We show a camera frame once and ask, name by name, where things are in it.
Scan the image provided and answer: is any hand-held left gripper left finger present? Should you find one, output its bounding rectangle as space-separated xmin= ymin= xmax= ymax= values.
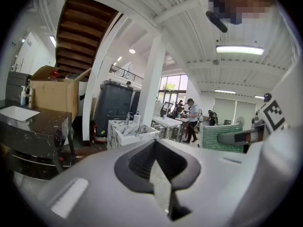
xmin=36 ymin=138 xmax=171 ymax=227

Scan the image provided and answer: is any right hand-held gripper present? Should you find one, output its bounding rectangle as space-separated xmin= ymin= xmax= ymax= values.
xmin=217 ymin=92 xmax=289 ymax=145

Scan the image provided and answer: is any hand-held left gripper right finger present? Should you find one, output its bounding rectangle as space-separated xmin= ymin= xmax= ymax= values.
xmin=156 ymin=138 xmax=260 ymax=227

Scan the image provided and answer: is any green textured sponge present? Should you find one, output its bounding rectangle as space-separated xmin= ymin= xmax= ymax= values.
xmin=200 ymin=123 xmax=244 ymax=154

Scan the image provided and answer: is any white marble sink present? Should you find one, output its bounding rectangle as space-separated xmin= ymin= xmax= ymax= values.
xmin=107 ymin=119 xmax=162 ymax=151

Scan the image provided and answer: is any white table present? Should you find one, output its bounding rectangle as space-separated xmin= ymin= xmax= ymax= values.
xmin=151 ymin=116 xmax=190 ymax=142

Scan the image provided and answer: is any black marble vanity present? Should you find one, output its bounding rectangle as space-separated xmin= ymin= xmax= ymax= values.
xmin=0 ymin=99 xmax=77 ymax=175

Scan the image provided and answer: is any large open cardboard box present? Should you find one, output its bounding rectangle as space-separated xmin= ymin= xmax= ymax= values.
xmin=29 ymin=64 xmax=92 ymax=122

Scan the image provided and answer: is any white rectangular inset basin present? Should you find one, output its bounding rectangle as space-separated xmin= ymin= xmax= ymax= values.
xmin=0 ymin=105 xmax=41 ymax=122

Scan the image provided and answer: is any steel vanity faucet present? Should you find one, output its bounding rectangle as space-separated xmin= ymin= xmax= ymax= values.
xmin=25 ymin=87 xmax=36 ymax=108

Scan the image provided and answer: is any black balcony railing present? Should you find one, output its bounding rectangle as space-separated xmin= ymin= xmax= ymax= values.
xmin=109 ymin=64 xmax=144 ymax=82

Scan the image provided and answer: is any blue soap bottle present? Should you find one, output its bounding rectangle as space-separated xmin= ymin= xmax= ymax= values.
xmin=19 ymin=86 xmax=27 ymax=107

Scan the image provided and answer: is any person's head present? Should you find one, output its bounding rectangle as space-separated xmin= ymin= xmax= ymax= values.
xmin=207 ymin=0 xmax=276 ymax=25

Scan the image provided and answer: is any grey drawer cabinet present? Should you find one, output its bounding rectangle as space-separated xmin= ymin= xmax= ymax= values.
xmin=5 ymin=70 xmax=32 ymax=103

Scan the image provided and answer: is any brown wooden staircase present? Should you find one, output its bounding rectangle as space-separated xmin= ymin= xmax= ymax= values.
xmin=55 ymin=0 xmax=124 ymax=80

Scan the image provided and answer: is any glass window wall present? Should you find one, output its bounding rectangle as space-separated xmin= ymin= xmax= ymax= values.
xmin=158 ymin=74 xmax=189 ymax=104

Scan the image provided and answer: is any black head-worn camera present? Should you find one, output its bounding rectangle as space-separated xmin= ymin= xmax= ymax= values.
xmin=205 ymin=10 xmax=229 ymax=34

